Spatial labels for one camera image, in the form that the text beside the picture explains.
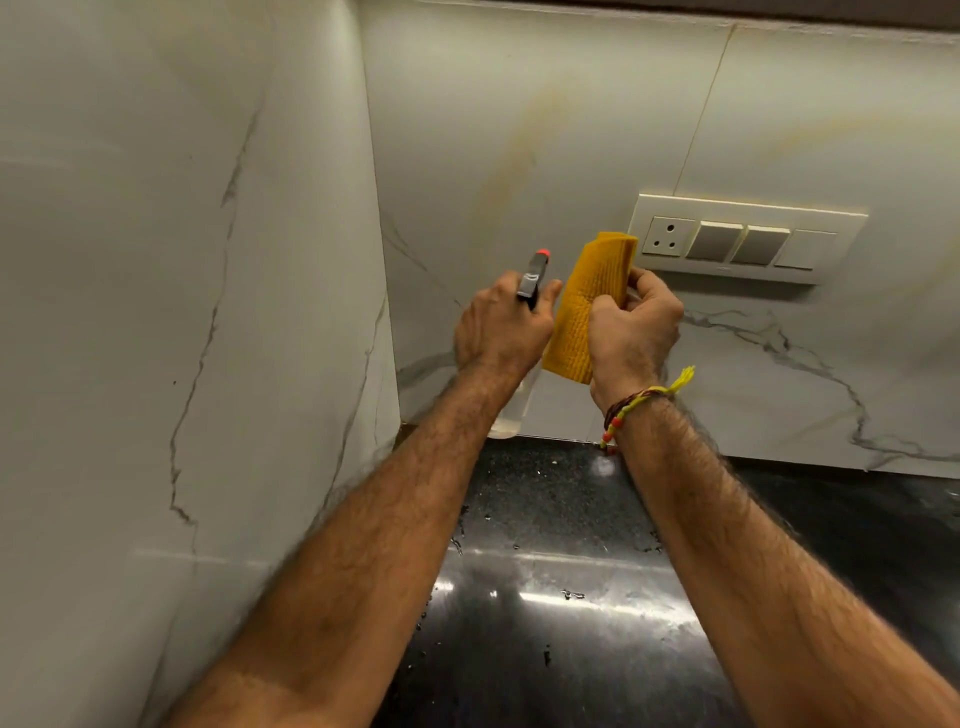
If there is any person's right hand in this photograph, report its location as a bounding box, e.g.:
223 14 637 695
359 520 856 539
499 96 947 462
587 267 686 414

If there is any person's left hand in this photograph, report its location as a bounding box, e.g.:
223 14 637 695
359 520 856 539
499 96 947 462
452 269 564 380

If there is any yellow cleaning cloth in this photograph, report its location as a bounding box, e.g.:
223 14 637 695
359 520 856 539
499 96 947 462
541 231 640 386

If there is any clear spray bottle black trigger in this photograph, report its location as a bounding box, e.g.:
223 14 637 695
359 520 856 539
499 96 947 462
487 248 555 441

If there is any person's right forearm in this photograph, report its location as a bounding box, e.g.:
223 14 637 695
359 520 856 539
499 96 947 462
611 393 960 728

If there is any person's left forearm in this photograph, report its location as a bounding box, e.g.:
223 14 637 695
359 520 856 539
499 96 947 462
161 363 541 728

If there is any yellow thread wristband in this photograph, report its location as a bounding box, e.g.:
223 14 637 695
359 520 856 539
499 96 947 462
598 365 697 457

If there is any black stone countertop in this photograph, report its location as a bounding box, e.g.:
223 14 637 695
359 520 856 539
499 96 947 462
371 431 960 728

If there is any brown upper cabinet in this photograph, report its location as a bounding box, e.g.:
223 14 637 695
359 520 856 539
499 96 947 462
419 0 960 35

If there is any white wall switch panel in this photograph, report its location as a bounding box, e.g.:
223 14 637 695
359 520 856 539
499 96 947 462
626 192 870 286

